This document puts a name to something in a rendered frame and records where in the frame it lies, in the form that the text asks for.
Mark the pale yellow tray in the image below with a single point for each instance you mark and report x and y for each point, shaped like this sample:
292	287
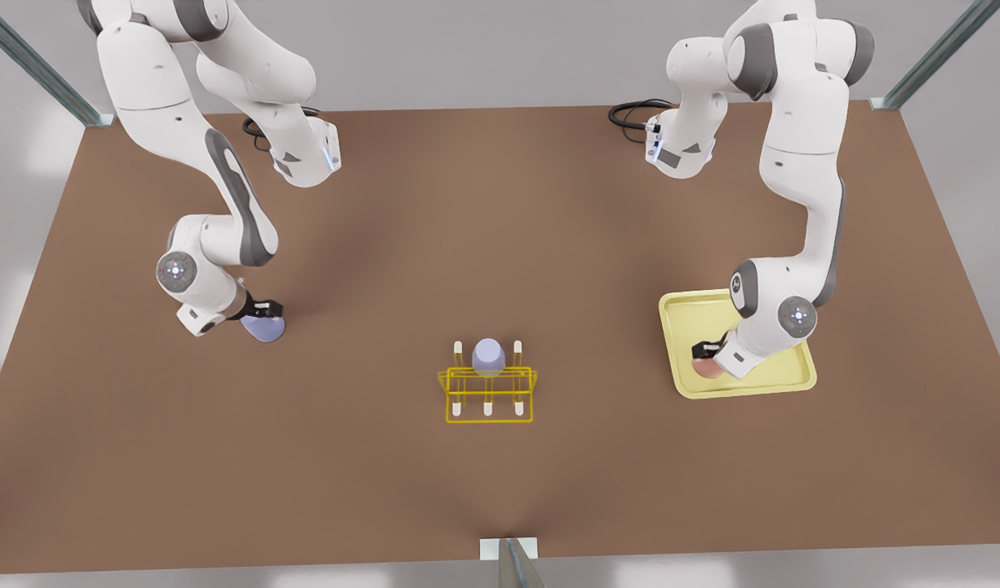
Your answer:
785	376

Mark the pink cup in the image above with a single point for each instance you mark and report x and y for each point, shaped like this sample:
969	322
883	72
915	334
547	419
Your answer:
706	368

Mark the lavender cup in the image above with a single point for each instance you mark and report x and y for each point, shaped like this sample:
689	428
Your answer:
488	356
264	328

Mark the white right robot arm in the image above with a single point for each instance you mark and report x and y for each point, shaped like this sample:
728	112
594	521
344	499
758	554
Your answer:
222	188

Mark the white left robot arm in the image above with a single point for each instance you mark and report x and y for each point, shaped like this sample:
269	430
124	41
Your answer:
802	147

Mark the silver frame post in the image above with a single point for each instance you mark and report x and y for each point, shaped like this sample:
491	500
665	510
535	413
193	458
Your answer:
932	53
34	61
512	563

